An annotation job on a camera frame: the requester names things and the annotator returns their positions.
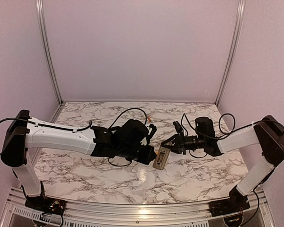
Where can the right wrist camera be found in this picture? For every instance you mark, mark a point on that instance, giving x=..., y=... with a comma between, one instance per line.
x=178, y=127

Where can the grey white remote control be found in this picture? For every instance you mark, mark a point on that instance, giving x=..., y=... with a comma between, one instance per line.
x=161, y=160

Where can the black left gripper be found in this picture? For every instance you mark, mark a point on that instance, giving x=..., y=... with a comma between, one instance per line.
x=150, y=156

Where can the right aluminium frame post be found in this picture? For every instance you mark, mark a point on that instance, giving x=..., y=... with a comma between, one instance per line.
x=232, y=51

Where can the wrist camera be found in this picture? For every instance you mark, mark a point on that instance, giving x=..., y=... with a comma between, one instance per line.
x=153, y=130
x=178, y=127

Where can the aluminium frame post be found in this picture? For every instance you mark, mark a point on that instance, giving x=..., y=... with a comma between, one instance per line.
x=47, y=52
x=232, y=51

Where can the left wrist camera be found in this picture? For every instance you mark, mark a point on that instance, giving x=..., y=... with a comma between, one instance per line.
x=153, y=130

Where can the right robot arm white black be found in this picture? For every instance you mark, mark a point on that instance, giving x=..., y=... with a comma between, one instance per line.
x=268, y=133

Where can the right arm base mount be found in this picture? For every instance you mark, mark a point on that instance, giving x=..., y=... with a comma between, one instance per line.
x=227, y=205

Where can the left aluminium frame post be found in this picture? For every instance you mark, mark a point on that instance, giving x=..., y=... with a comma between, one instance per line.
x=47, y=52

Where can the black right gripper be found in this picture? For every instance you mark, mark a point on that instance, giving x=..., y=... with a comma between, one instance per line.
x=179, y=139

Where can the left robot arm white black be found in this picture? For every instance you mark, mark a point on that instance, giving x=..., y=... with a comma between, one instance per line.
x=130, y=141

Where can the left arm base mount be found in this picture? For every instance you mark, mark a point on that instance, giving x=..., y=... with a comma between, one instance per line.
x=44, y=203

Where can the front aluminium rail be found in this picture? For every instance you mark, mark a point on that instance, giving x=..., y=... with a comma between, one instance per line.
x=92, y=214

